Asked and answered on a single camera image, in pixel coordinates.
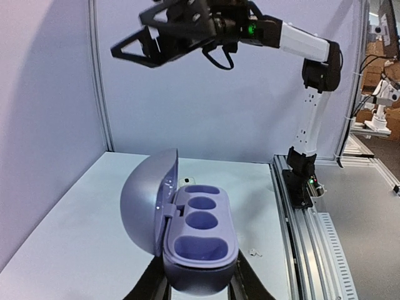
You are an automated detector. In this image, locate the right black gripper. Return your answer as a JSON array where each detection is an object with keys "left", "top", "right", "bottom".
[{"left": 111, "top": 0, "right": 217, "bottom": 68}]

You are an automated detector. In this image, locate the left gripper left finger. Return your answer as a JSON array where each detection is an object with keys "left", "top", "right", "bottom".
[{"left": 123, "top": 256, "right": 171, "bottom": 300}]

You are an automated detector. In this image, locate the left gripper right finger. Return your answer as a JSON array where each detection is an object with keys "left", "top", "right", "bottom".
[{"left": 229, "top": 250, "right": 275, "bottom": 300}]

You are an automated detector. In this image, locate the blue-grey earbud charging case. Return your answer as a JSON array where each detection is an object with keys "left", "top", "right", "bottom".
[{"left": 120, "top": 149, "right": 239, "bottom": 296}]

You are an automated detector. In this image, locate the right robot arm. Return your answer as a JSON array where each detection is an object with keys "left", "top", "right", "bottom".
[{"left": 111, "top": 1, "right": 343, "bottom": 179}]

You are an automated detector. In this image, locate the white earbud charging case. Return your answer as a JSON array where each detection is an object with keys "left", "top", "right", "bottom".
[{"left": 178, "top": 177, "right": 196, "bottom": 188}]

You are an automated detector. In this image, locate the white earbud right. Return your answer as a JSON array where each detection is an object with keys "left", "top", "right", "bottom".
[{"left": 248, "top": 248, "right": 263, "bottom": 257}]

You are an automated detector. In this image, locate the left aluminium frame post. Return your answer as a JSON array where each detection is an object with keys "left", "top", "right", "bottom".
[{"left": 87, "top": 0, "right": 115, "bottom": 152}]

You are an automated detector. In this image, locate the aluminium frame post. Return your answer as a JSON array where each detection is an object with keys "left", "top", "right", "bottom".
[
  {"left": 87, "top": 0, "right": 115, "bottom": 152},
  {"left": 334, "top": 1, "right": 370, "bottom": 168}
]

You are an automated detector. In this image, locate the front aluminium rail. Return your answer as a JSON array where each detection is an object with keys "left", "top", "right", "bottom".
[{"left": 271, "top": 155, "right": 358, "bottom": 299}]

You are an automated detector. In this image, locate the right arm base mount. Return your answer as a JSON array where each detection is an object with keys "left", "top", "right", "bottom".
[{"left": 282, "top": 146, "right": 325, "bottom": 209}]

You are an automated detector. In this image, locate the right aluminium frame post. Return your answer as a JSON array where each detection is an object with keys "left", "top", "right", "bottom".
[{"left": 334, "top": 1, "right": 370, "bottom": 168}]

